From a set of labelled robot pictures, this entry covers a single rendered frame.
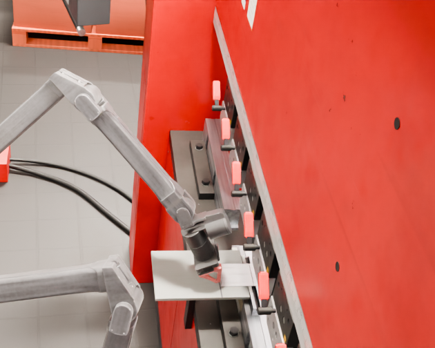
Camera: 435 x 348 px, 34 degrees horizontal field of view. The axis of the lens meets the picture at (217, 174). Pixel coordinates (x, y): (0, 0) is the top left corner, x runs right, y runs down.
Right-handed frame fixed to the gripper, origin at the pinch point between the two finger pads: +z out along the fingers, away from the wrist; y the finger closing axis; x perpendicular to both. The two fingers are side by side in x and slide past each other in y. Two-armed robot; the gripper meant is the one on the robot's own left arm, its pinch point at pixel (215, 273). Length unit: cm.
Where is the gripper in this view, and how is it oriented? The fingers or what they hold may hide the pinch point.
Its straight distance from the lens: 205.1
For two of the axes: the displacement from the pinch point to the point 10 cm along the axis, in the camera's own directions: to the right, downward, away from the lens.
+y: -1.2, -6.4, 7.6
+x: -9.3, 3.3, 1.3
